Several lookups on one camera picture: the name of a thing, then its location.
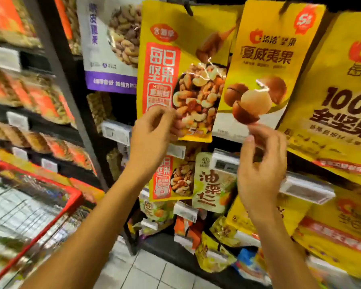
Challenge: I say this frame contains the large white price tag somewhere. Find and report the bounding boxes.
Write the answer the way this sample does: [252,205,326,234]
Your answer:
[0,45,22,73]
[6,111,30,131]

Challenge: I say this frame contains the person's right forearm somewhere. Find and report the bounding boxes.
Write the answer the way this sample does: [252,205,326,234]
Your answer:
[247,204,320,289]

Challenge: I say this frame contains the person's right hand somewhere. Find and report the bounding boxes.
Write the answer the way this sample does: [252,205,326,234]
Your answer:
[236,123,288,217]

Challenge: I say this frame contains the person's left forearm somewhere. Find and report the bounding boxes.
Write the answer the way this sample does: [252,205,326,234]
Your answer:
[21,168,154,289]

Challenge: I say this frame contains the small yellow nut bag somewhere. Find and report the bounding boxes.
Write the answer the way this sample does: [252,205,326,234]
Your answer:
[293,186,361,279]
[225,192,314,240]

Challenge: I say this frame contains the red orange gift box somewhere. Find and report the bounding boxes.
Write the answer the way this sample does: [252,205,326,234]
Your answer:
[0,146,106,204]

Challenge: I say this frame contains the green white chestnut bag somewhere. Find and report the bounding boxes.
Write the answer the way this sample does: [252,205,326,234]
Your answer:
[193,152,238,214]

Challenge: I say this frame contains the person's left hand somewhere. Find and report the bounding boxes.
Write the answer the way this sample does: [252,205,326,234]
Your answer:
[128,105,187,181]

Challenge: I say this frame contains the black hanging-bag store shelf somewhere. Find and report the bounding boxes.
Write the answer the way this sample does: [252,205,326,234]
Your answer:
[24,0,361,289]

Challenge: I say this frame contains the white purple cashew packet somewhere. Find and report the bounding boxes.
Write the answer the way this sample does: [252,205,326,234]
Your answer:
[76,0,144,95]

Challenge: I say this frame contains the clear brown nut bag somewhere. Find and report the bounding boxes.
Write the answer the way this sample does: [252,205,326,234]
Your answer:
[86,92,113,135]

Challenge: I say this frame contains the black metal store shelf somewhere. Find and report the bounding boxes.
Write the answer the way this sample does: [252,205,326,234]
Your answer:
[0,0,127,238]

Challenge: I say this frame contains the red-trimmed wire shopping cart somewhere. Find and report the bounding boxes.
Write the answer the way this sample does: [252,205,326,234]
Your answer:
[0,161,85,289]

